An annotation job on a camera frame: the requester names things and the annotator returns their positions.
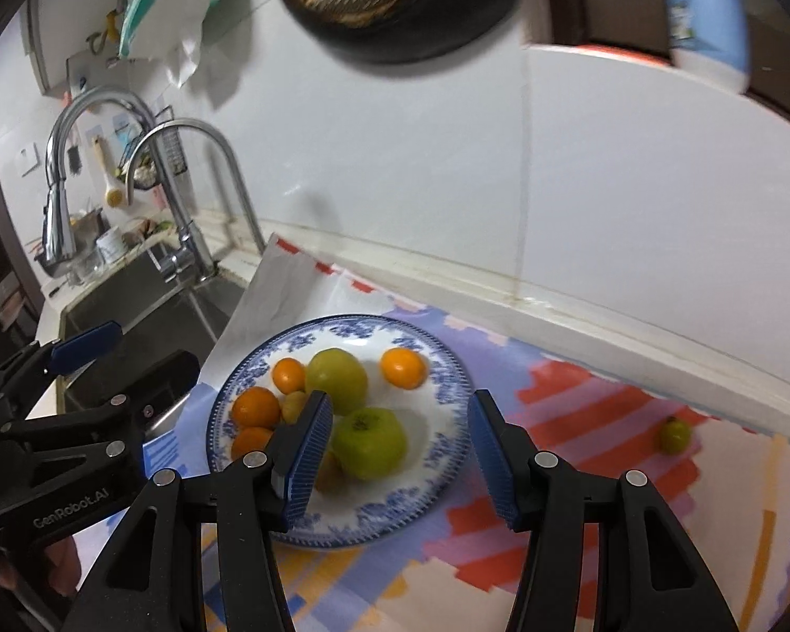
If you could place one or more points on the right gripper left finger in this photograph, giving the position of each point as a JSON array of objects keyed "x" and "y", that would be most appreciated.
[{"x": 148, "y": 576}]

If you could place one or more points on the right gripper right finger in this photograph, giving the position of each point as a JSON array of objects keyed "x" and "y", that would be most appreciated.
[{"x": 650, "y": 574}]

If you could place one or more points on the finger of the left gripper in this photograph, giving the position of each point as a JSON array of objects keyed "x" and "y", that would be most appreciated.
[
  {"x": 151, "y": 378},
  {"x": 26, "y": 376}
]

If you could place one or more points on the large orange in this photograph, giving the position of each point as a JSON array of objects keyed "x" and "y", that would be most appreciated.
[{"x": 256, "y": 407}]

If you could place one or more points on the small orange kumquat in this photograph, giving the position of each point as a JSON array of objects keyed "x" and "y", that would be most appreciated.
[{"x": 250, "y": 439}]

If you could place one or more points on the small green tomato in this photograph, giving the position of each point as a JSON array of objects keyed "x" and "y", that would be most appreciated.
[{"x": 674, "y": 437}]

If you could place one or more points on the small orange mandarin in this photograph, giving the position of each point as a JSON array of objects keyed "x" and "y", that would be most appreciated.
[{"x": 288, "y": 375}]

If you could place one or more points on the beige longan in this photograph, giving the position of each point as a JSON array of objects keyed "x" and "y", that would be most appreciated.
[
  {"x": 330, "y": 478},
  {"x": 292, "y": 406}
]

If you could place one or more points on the yellow-green apple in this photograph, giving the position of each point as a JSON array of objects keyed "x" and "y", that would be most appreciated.
[{"x": 341, "y": 376}]

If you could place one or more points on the green apple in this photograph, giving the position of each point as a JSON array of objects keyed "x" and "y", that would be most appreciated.
[{"x": 370, "y": 443}]

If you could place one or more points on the person's left hand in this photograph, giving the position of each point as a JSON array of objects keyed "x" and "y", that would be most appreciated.
[{"x": 66, "y": 569}]

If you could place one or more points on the stainless steel sink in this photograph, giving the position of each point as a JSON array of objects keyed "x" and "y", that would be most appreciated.
[{"x": 157, "y": 318}]

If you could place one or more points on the colourful patterned table mat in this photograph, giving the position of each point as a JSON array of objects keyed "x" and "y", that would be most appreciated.
[{"x": 458, "y": 566}]

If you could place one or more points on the blue white porcelain plate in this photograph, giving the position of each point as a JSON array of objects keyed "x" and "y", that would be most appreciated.
[{"x": 434, "y": 417}]

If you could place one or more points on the slim gooseneck faucet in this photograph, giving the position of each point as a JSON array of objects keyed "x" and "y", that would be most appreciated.
[{"x": 218, "y": 165}]

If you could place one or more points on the teal tissue package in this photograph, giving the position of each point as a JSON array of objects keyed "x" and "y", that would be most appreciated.
[{"x": 167, "y": 31}]

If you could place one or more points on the blue white soap dispenser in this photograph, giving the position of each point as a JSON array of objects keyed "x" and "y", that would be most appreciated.
[{"x": 710, "y": 40}]

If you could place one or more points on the wire sink basket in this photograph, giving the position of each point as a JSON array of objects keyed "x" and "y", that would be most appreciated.
[{"x": 128, "y": 133}]

